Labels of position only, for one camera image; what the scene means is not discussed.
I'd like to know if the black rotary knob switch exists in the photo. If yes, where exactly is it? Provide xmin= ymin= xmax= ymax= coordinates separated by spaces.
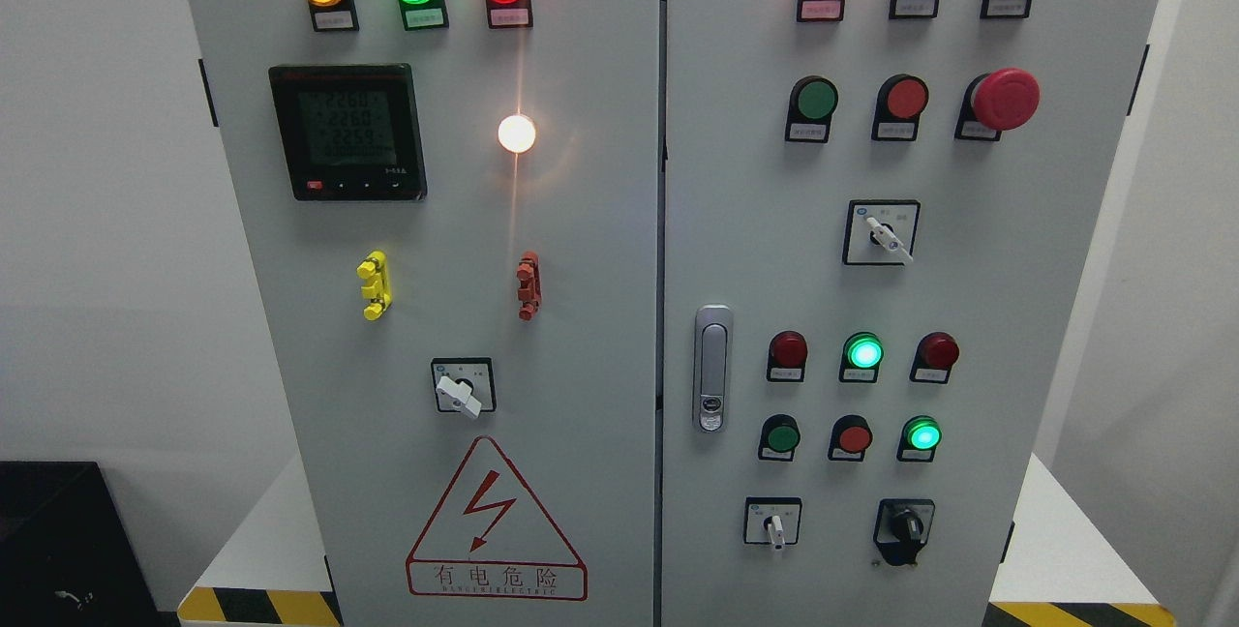
xmin=873 ymin=498 xmax=935 ymax=568

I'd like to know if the grey electrical cabinet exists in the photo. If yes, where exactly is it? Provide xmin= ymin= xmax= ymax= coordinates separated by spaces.
xmin=190 ymin=0 xmax=1158 ymax=626

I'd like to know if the red test terminal block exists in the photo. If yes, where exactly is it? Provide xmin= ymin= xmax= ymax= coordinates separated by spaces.
xmin=515 ymin=252 xmax=543 ymax=321

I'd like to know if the white glowing lamp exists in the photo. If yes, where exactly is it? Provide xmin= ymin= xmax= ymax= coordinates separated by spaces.
xmin=497 ymin=114 xmax=538 ymax=155

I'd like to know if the dark red indicator left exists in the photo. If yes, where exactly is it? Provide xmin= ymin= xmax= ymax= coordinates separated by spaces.
xmin=766 ymin=330 xmax=808 ymax=383

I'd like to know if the dark red indicator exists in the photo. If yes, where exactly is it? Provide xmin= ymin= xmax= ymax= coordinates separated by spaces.
xmin=909 ymin=331 xmax=960 ymax=384
xmin=766 ymin=330 xmax=808 ymax=383

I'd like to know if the green push button lower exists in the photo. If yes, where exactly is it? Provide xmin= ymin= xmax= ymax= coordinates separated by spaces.
xmin=758 ymin=411 xmax=800 ymax=463

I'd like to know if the green push button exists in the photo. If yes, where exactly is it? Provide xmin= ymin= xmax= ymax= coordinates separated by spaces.
xmin=784 ymin=76 xmax=839 ymax=145
xmin=758 ymin=411 xmax=800 ymax=463

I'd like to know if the yellow test terminal block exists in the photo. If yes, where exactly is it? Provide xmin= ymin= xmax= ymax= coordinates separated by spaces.
xmin=356 ymin=252 xmax=393 ymax=321

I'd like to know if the green lit indicator middle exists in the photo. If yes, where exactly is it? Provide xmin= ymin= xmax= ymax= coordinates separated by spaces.
xmin=839 ymin=331 xmax=885 ymax=384

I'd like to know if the green push button upper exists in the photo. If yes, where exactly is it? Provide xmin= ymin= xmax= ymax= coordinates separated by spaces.
xmin=784 ymin=76 xmax=839 ymax=145

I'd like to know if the red push button lower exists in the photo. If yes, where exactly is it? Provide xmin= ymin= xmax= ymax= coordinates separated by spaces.
xmin=828 ymin=414 xmax=873 ymax=463

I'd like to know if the red push button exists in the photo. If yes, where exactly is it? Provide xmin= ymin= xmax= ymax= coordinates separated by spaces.
xmin=828 ymin=414 xmax=873 ymax=463
xmin=871 ymin=76 xmax=929 ymax=143

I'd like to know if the red electric danger sticker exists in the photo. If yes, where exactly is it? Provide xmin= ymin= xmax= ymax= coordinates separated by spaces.
xmin=406 ymin=436 xmax=589 ymax=601

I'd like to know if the black digital power meter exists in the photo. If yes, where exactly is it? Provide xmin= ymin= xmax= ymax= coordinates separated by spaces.
xmin=266 ymin=63 xmax=427 ymax=202

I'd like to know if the dark red indicator right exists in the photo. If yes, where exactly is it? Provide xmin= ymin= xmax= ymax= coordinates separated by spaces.
xmin=909 ymin=331 xmax=960 ymax=384

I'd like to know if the red push button upper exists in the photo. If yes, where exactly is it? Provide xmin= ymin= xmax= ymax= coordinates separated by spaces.
xmin=871 ymin=76 xmax=929 ymax=143

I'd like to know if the green lit button lower right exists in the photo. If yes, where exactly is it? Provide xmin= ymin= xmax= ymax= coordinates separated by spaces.
xmin=895 ymin=415 xmax=942 ymax=463

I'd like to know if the red emergency stop mushroom button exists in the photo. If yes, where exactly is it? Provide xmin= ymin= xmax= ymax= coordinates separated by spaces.
xmin=954 ymin=68 xmax=1041 ymax=143

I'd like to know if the black box lower left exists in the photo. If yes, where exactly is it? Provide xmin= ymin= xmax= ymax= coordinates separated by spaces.
xmin=1 ymin=463 xmax=161 ymax=626

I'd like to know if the silver door lock handle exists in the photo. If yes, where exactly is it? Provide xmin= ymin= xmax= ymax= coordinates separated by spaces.
xmin=691 ymin=304 xmax=732 ymax=432

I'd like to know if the white selector switch left door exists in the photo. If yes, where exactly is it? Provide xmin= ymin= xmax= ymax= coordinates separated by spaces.
xmin=431 ymin=357 xmax=497 ymax=420

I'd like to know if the white selector switch upper right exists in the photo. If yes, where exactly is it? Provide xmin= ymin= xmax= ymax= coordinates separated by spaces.
xmin=843 ymin=200 xmax=921 ymax=266

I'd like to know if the white selector switch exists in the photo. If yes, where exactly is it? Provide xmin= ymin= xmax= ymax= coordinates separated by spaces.
xmin=743 ymin=496 xmax=802 ymax=551
xmin=843 ymin=200 xmax=921 ymax=266

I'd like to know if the white selector switch bottom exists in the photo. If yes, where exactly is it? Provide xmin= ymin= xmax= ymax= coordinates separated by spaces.
xmin=743 ymin=496 xmax=802 ymax=551

